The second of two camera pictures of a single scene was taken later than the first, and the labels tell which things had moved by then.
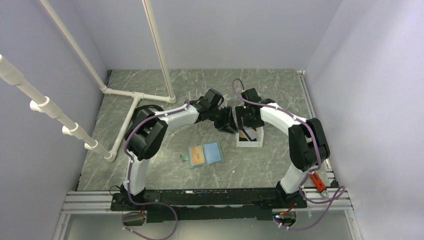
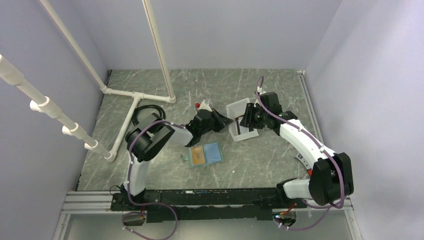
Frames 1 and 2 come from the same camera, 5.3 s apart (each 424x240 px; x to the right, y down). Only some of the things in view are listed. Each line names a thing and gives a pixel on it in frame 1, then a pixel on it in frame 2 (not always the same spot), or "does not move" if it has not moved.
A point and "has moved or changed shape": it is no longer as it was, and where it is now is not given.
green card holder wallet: [204, 154] does not move
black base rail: [214, 205] does not move
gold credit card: [197, 155] does not move
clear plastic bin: [258, 143] has moved or changed shape
